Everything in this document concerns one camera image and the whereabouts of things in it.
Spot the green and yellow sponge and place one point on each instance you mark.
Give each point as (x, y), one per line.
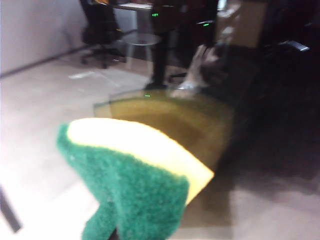
(135, 180)

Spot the black office chair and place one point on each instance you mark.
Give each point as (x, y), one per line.
(100, 27)

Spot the large glass pane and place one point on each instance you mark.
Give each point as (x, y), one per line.
(37, 105)

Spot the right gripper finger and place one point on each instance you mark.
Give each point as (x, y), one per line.
(113, 233)

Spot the round white side table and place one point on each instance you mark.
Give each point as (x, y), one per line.
(142, 40)

